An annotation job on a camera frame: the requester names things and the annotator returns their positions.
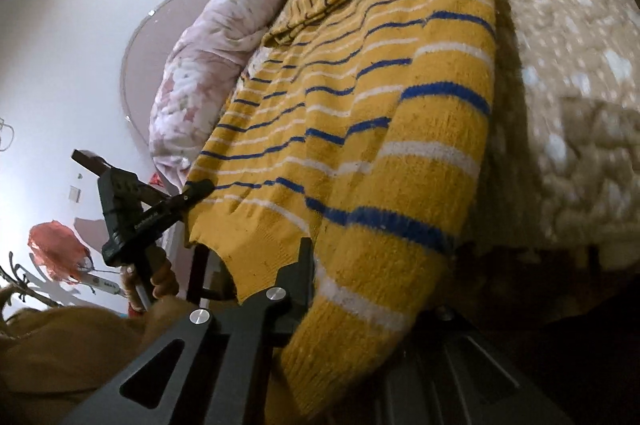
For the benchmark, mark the dark wooden bed frame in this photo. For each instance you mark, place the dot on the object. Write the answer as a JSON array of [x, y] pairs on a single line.
[[125, 177]]

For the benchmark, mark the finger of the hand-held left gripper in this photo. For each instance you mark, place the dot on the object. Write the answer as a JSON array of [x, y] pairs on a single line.
[[186, 195]]

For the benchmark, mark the person's left hand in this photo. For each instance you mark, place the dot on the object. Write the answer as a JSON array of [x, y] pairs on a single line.
[[161, 277]]

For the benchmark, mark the white wall switch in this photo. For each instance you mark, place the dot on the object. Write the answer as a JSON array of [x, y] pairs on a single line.
[[74, 194]]

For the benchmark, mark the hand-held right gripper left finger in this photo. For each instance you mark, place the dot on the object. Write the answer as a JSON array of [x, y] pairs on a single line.
[[304, 255]]

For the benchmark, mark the beige spotted fleece blanket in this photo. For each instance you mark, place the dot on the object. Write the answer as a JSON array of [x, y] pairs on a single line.
[[565, 70]]

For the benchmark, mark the coat rack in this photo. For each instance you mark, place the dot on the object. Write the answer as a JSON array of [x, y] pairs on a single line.
[[22, 282]]

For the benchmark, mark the white power strip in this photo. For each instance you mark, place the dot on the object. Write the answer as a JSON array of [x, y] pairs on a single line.
[[102, 283]]

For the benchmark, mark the yellow striped knit sweater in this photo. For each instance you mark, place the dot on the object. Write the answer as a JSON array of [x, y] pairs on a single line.
[[360, 140]]

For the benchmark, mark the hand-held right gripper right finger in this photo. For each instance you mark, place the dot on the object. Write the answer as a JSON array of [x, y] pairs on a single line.
[[444, 314]]

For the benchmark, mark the round padded headboard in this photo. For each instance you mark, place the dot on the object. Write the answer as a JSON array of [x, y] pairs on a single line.
[[150, 50]]

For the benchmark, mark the pink floral quilt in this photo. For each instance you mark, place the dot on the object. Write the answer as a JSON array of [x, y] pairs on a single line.
[[200, 75]]

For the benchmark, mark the red plastic bag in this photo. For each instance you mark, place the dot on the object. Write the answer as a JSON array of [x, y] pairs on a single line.
[[56, 252]]

